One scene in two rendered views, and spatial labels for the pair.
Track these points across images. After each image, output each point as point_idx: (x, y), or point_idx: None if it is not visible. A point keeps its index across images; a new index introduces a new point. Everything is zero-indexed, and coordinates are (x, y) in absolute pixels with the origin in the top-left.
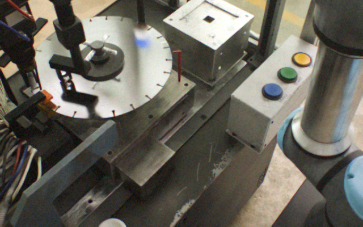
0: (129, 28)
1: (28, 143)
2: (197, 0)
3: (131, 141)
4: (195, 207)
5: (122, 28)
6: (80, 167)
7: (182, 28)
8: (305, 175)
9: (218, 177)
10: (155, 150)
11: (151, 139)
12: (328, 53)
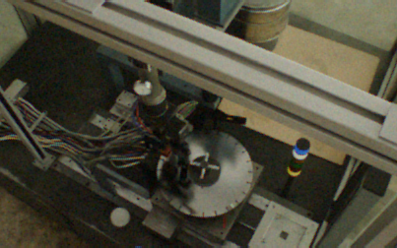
0: (240, 179)
1: (149, 153)
2: (303, 221)
3: (166, 209)
4: None
5: (239, 175)
6: (122, 184)
7: (266, 217)
8: None
9: None
10: (168, 225)
11: (176, 221)
12: None
